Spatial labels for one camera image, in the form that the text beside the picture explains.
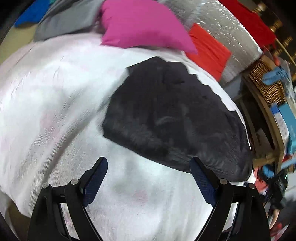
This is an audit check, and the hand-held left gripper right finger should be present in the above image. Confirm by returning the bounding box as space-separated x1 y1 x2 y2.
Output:
189 157 271 241

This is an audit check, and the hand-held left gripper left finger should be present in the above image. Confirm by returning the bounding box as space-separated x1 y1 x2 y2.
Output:
27 157 109 241

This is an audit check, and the black puffer jacket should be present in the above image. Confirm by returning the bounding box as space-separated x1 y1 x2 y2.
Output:
102 56 253 182

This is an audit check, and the wooden shelf table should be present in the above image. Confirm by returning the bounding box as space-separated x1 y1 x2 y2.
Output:
233 74 289 173

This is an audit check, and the white bed sheet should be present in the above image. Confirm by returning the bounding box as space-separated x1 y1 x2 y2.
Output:
0 32 256 241

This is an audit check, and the white patterned box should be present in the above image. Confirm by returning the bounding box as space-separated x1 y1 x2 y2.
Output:
270 104 290 144

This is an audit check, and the blue cardboard box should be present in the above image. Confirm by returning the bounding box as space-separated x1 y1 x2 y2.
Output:
277 102 296 156

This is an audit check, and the wicker basket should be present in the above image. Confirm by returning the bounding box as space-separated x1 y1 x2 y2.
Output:
243 56 288 107

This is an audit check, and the light blue cloth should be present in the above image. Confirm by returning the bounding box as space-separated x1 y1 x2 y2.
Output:
262 66 289 86

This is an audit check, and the red pillow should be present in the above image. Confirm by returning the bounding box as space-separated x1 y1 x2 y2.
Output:
185 23 232 82

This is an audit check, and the silver foil insulation mat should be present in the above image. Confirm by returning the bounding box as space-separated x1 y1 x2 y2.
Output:
159 0 264 84

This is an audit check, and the grey pillow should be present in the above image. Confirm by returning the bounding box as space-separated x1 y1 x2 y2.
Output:
33 0 104 42

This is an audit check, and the pink pillow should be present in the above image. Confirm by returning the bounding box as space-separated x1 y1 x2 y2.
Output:
99 0 199 55

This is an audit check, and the red cloth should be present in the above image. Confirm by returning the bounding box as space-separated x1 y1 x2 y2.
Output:
218 0 277 48

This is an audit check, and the wooden baluster railing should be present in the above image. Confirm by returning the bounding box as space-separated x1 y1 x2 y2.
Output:
253 2 296 63

